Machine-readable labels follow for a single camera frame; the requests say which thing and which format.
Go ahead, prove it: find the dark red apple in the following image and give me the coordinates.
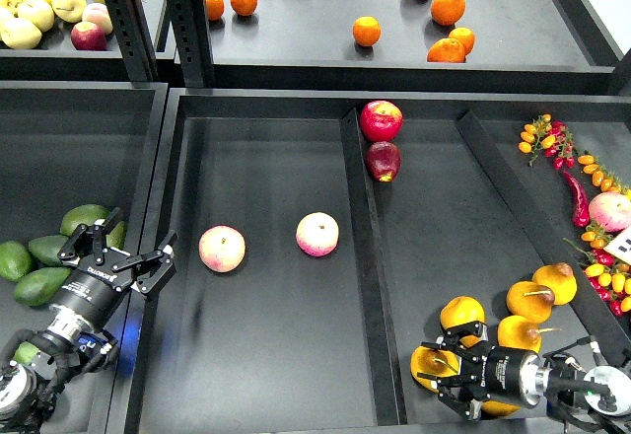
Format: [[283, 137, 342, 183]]
[[365, 141, 401, 182]]

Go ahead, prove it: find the pale yellow apple middle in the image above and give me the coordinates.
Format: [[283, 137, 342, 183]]
[[17, 0, 55, 33]]

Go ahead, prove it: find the cherry tomato bunch lower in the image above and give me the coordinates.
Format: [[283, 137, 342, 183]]
[[564, 221, 630, 318]]

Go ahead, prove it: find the pale apple with stem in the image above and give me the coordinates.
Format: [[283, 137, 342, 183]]
[[51, 0, 87, 24]]

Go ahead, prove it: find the black upper left shelf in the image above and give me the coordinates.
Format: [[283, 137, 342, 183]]
[[0, 0, 172, 83]]

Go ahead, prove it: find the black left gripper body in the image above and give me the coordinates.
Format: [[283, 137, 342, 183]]
[[49, 248, 133, 330]]

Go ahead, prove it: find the red chili pepper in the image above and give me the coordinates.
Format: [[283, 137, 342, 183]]
[[562, 170, 591, 228]]

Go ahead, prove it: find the pink apple centre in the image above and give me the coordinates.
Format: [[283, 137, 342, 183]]
[[296, 212, 339, 257]]

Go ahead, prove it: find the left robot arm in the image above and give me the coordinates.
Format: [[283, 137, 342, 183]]
[[1, 208, 177, 433]]

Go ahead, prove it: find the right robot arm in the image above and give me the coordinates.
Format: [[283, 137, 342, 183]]
[[410, 321, 630, 433]]

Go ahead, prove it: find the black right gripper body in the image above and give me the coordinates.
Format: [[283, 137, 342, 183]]
[[472, 346, 541, 407]]

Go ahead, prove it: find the yellow pear brown stem end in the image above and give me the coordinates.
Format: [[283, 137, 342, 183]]
[[497, 315, 560, 352]]

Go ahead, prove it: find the black shelf upright right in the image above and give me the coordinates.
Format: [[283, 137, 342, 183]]
[[166, 0, 216, 89]]

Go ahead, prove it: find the cherry tomato bunch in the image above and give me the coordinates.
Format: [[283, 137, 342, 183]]
[[518, 113, 575, 170], [564, 221, 630, 318]]

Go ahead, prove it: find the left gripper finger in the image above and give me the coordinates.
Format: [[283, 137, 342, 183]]
[[113, 230, 177, 300], [58, 207, 122, 266]]

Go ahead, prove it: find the pale yellow apple front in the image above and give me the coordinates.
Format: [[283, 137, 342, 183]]
[[1, 18, 42, 49]]

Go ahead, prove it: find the black shelf upright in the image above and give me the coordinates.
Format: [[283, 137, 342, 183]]
[[166, 0, 216, 89], [105, 0, 158, 82]]

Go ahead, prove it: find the pink apple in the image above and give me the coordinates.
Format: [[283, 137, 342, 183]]
[[296, 212, 339, 257], [198, 225, 245, 273]]

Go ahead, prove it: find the green avocado lower pile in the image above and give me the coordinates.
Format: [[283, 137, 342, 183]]
[[14, 267, 72, 307]]

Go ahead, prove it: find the cherry tomato bunch top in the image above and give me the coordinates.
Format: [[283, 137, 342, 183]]
[[518, 113, 575, 170]]

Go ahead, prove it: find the red apple on shelf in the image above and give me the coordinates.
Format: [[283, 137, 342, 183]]
[[70, 22, 107, 51]]

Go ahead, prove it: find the orange cherry tomato vine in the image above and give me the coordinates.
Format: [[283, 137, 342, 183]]
[[578, 152, 630, 198]]

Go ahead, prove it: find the pink apple left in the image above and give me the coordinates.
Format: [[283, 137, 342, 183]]
[[198, 225, 245, 273]]

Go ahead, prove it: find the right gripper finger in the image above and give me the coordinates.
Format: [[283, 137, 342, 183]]
[[421, 321, 489, 364], [417, 372, 486, 420]]

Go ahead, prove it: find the yellow pear brown spot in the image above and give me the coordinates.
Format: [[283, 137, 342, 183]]
[[531, 262, 578, 306]]

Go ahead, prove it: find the bright red apple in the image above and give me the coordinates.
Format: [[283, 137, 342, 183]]
[[360, 100, 403, 142]]

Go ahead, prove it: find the pink apple right tray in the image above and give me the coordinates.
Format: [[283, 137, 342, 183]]
[[588, 191, 630, 233]]

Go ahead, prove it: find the black middle divided tray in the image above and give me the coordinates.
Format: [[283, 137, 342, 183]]
[[111, 89, 630, 433]]

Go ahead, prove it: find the black shelf upright left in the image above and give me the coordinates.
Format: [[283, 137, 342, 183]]
[[105, 0, 158, 82]]

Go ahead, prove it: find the pale yellow apple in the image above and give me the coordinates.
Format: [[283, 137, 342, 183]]
[[17, 0, 55, 33], [1, 18, 42, 49]]

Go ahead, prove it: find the white label card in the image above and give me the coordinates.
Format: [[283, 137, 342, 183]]
[[604, 227, 631, 264]]

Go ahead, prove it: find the peach coloured fruit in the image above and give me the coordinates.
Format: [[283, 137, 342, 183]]
[[82, 3, 113, 36]]

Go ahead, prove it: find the black left tray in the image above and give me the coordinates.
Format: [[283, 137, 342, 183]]
[[1, 81, 168, 433]]

